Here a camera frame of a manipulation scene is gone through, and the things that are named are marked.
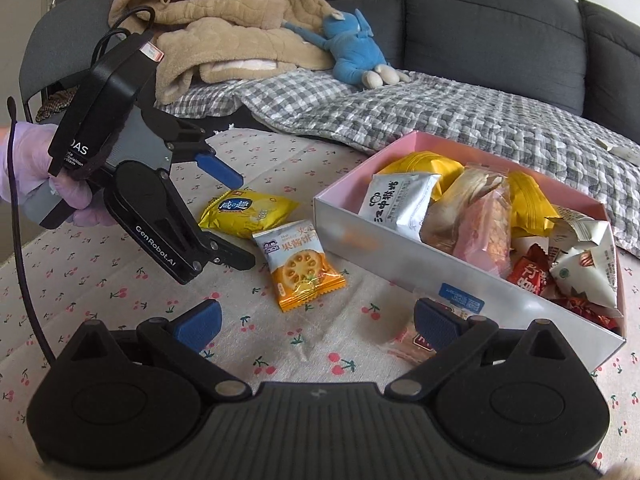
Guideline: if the brown nut bar packet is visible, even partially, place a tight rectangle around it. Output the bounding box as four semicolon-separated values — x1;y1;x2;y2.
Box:
381;304;466;366

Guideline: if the white orange lotus snack packet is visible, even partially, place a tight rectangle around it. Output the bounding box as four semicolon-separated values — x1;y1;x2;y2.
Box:
253;220;346;312

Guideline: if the left hand purple glove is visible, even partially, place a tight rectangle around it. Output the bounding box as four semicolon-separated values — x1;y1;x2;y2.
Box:
13;122;116;228

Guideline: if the large yellow snack bag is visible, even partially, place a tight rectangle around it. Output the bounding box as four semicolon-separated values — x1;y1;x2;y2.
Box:
506;171;561;237
378;151;464;202

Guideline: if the clear white pastry packet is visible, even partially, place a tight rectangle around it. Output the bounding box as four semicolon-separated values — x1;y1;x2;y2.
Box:
420;166;506;254

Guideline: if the white rice cake packet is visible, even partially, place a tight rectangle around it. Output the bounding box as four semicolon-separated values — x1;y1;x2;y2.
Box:
358;171;440;240

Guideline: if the beige fleece blanket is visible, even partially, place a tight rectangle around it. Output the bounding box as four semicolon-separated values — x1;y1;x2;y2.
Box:
108;0;334;104

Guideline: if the white nut kernel packet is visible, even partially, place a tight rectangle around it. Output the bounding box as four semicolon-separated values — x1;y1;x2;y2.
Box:
550;247;617;309

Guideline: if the yellow cracker packet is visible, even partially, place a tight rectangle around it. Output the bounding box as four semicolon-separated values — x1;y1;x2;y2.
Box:
198;188;298;240

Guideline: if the cherry print tablecloth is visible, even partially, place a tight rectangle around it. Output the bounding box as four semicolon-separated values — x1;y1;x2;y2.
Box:
1;129;639;470

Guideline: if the dark grey sofa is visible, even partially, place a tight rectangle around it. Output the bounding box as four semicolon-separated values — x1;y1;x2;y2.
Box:
326;0;639;141

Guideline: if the white paper on quilt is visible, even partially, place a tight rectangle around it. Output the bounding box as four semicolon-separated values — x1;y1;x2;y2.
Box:
596;139;640;167

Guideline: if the grey checkered quilt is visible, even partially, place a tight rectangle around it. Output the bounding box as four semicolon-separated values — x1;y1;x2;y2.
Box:
162;70;639;255

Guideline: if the small red candy packet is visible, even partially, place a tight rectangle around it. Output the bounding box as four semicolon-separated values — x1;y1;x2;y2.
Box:
552;297;620;334

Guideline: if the grey folding chair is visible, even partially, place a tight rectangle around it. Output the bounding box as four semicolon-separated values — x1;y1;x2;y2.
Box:
18;0;113;122

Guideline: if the pink strawberry snack packet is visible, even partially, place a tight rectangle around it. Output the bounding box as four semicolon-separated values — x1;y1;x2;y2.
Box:
452;184;511;276

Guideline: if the blue plush toy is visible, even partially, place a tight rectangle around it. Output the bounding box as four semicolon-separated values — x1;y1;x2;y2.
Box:
282;9;410;90

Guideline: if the pink silver cardboard box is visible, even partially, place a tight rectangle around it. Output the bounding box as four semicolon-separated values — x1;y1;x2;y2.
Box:
314;132;626;370

